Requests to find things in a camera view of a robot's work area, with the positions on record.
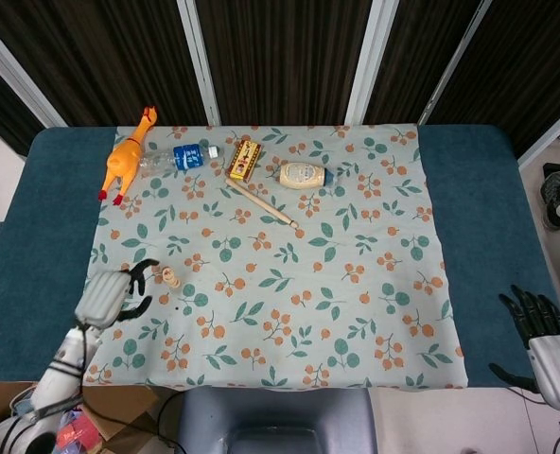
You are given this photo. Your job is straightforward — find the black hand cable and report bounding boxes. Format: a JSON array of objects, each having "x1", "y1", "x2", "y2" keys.
[{"x1": 74, "y1": 319, "x2": 186, "y2": 454}]

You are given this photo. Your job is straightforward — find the orange rubber chicken toy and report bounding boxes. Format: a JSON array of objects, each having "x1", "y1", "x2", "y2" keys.
[{"x1": 97, "y1": 106, "x2": 159, "y2": 207}]

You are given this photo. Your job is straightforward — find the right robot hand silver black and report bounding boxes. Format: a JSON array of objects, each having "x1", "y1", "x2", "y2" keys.
[{"x1": 489, "y1": 284, "x2": 560, "y2": 410}]

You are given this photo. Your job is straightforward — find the red pink package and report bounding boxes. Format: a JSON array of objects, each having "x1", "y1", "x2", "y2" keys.
[{"x1": 55, "y1": 418, "x2": 101, "y2": 450}]

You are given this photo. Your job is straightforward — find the black green sneaker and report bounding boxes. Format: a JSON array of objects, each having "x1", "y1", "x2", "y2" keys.
[{"x1": 539, "y1": 170, "x2": 560, "y2": 232}]

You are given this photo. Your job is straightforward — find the wooden drumstick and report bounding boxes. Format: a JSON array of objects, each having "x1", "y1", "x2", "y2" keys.
[{"x1": 224, "y1": 178, "x2": 301, "y2": 231}]

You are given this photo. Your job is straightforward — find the brown cardboard box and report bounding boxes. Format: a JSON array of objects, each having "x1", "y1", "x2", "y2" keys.
[{"x1": 0, "y1": 380, "x2": 161, "y2": 454}]

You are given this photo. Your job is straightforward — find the dark folding screen panel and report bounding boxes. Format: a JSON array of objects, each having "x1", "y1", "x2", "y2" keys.
[
  {"x1": 178, "y1": 0, "x2": 397, "y2": 127},
  {"x1": 0, "y1": 46, "x2": 43, "y2": 157},
  {"x1": 345, "y1": 0, "x2": 492, "y2": 127},
  {"x1": 419, "y1": 0, "x2": 560, "y2": 166},
  {"x1": 0, "y1": 0, "x2": 219, "y2": 128}
]

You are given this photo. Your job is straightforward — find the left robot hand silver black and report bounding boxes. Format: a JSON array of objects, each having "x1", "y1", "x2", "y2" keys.
[{"x1": 74, "y1": 257, "x2": 162, "y2": 331}]

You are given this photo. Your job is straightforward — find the clear bottle blue label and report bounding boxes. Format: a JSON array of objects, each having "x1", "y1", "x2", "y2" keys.
[{"x1": 139, "y1": 139, "x2": 222, "y2": 177}]

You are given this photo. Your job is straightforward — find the yellow red cardboard box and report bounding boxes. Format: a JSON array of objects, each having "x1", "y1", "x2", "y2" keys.
[{"x1": 226, "y1": 138, "x2": 266, "y2": 182}]

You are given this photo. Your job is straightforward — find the teal table cover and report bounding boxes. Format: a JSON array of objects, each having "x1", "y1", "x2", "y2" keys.
[{"x1": 0, "y1": 123, "x2": 560, "y2": 392}]

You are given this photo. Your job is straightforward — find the floral fruit print tablecloth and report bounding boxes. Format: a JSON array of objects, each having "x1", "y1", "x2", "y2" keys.
[{"x1": 64, "y1": 123, "x2": 466, "y2": 392}]

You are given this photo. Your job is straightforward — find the cream mayonnaise squeeze bottle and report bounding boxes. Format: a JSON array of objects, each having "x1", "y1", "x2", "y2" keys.
[{"x1": 279, "y1": 161, "x2": 341, "y2": 191}]

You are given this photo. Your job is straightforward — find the grey plastic base cover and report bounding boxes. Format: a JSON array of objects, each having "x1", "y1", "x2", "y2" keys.
[{"x1": 173, "y1": 387, "x2": 379, "y2": 454}]

